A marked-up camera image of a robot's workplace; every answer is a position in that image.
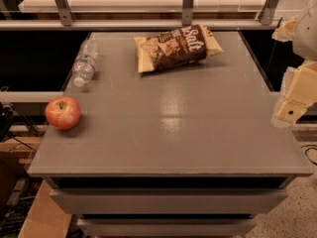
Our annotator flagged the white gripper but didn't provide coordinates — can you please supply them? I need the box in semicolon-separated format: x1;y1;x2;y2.
270;0;317;127

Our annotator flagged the brown chip bag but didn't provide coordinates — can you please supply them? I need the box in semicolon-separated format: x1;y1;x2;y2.
134;24;223;73

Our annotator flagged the red apple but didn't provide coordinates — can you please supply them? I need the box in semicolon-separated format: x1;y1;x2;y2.
45;96;81;130

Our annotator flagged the grey drawer cabinet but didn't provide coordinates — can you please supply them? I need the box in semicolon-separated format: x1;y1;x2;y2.
29;32;312;238

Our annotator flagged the clear plastic water bottle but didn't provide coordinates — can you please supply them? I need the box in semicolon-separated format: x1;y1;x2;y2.
72;40;98;87

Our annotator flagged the cardboard box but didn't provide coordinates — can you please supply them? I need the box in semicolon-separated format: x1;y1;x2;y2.
18;181;71;238

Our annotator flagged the black cable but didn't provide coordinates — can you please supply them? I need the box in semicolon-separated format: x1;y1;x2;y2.
300;144;317;167

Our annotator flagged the metal shelf frame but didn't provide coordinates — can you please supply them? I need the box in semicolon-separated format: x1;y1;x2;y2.
0;0;317;32

